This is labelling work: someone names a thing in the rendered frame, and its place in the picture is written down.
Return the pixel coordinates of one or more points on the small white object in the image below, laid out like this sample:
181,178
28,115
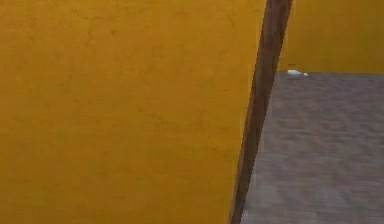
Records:
296,73

